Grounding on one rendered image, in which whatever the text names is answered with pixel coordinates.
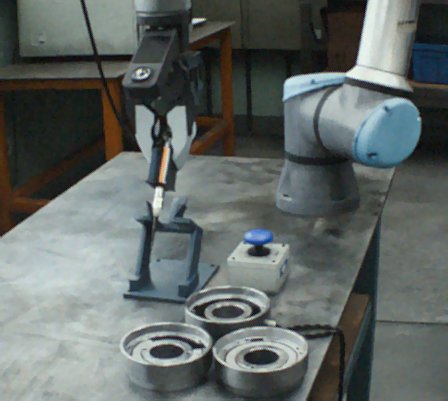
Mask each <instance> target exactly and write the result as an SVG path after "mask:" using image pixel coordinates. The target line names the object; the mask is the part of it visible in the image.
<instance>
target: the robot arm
mask: <svg viewBox="0 0 448 401"><path fill-rule="evenodd" d="M420 4H421V3H420V0H369V1H368V6H367V10H366V12H367V14H366V18H365V22H364V27H363V35H362V39H361V44H360V48H359V50H360V52H359V56H358V60H357V65H356V66H355V67H354V68H353V69H352V70H350V71H349V72H348V73H347V74H343V73H336V74H335V73H321V74H311V75H303V76H297V77H293V78H290V79H289V80H287V81H286V83H285V85H284V98H283V99H282V101H283V103H284V112H285V164H284V168H283V172H282V175H281V178H280V181H279V184H278V187H276V193H275V200H276V206H277V207H278V208H280V209H282V211H283V212H286V213H288V214H292V215H296V216H302V217H314V218H324V216H335V215H341V214H345V213H349V212H352V211H354V210H356V209H357V208H358V207H359V206H360V203H361V192H360V188H359V184H358V181H357V178H356V175H355V172H354V169H353V166H352V163H351V159H352V160H355V162H358V163H359V164H361V165H363V166H366V167H375V168H379V169H390V168H393V167H396V166H398V165H400V164H402V161H403V160H405V159H407V158H408V157H409V156H410V155H411V153H412V152H413V151H414V149H415V146H416V144H417V142H418V139H419V136H420V133H421V119H420V117H418V116H419V112H418V110H417V108H416V107H415V106H414V105H413V104H412V99H413V97H412V95H413V89H412V87H411V86H410V84H409V83H408V80H407V75H408V71H409V62H410V59H411V55H412V46H413V42H414V39H415V37H414V35H415V30H416V27H417V24H416V23H417V19H418V15H419V13H418V11H419V7H420ZM191 5H192V0H134V8H135V11H136V12H138V14H136V20H137V25H140V26H142V25H150V28H146V30H145V31H144V32H143V34H142V37H141V39H140V42H139V44H138V47H137V49H136V52H135V54H134V57H133V59H132V62H131V64H130V67H128V69H127V72H126V74H125V77H124V79H123V82H122V84H123V87H124V90H125V92H126V95H127V98H126V107H127V113H128V116H129V119H130V122H131V125H132V127H133V130H134V132H133V133H135V134H136V136H137V139H138V143H139V145H140V147H141V149H142V151H143V153H144V155H145V157H146V159H147V160H148V162H149V163H150V162H151V156H152V150H153V148H156V141H157V135H158V131H159V120H158V112H157V110H156V109H155V108H154V101H155V100H163V101H167V102H168V104H169V105H173V104H175V103H176V99H177V103H176V107H175V108H174V109H173V110H171V111H170V112H169V113H168V115H167V118H168V124H169V126H170V128H171V129H172V133H173V137H172V141H171V143H172V147H173V149H174V152H173V158H172V160H173V163H174V165H175V169H176V171H177V172H178V171H180V170H181V169H182V166H183V164H184V163H185V161H186V159H187V156H188V153H189V149H190V143H191V140H193V138H194V137H195V135H196V122H195V119H196V116H197V113H198V107H199V102H198V96H197V94H196V93H195V90H194V82H195V80H196V91H199V90H200V89H202V88H203V76H202V55H201V52H191V51H190V44H189V25H188V22H189V21H190V16H189V11H188V10H187V9H189V8H190V7H191ZM198 64H199V72H200V81H198ZM194 67H195V75H193V76H192V68H194Z"/></svg>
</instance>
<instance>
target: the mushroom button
mask: <svg viewBox="0 0 448 401"><path fill-rule="evenodd" d="M244 241H245V242H246V243H247V244H249V245H254V250H255V251H263V250H264V248H263V245H267V244H269V243H271V242H272V241H273V235H272V233H271V232H270V231H268V230H265V229H253V230H250V232H247V233H246V234H245V236H244Z"/></svg>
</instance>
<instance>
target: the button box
mask: <svg viewBox="0 0 448 401"><path fill-rule="evenodd" d="M263 248H264V250H263V251H255V250H254V245H249V244H247V243H246V242H241V243H240V245H239V246H238V247H237V249H236V250H234V251H233V253H232V254H231V255H230V257H229V258H228V260H227V270H228V286H244V287H249V288H253V289H256V290H259V291H261V292H262V293H269V294H278V293H279V291H280V290H281V288H282V286H283V284H284V282H285V281H286V278H287V276H288V274H289V257H290V246H289V245H278V244H267V245H263Z"/></svg>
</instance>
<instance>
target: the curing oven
mask: <svg viewBox="0 0 448 401"><path fill-rule="evenodd" d="M17 1H18V5H17V8H18V16H19V17H18V25H19V31H18V33H19V41H20V44H19V50H20V57H31V60H30V63H31V64H36V63H37V62H39V61H40V60H39V57H41V56H63V55H86V56H88V55H94V54H93V51H92V45H91V42H90V38H89V35H88V31H87V26H86V22H85V19H84V15H83V13H82V12H83V9H82V6H81V2H80V0H17ZM85 3H86V7H87V8H86V10H87V13H88V16H89V20H90V23H91V25H90V26H91V29H92V33H93V36H94V40H95V43H96V49H97V52H98V55H118V54H129V61H132V59H133V57H134V54H135V52H136V49H137V47H138V44H139V42H140V39H141V37H142V34H143V32H144V31H145V30H146V28H150V25H142V26H140V25H137V20H136V14H138V12H136V11H135V8H134V0H85Z"/></svg>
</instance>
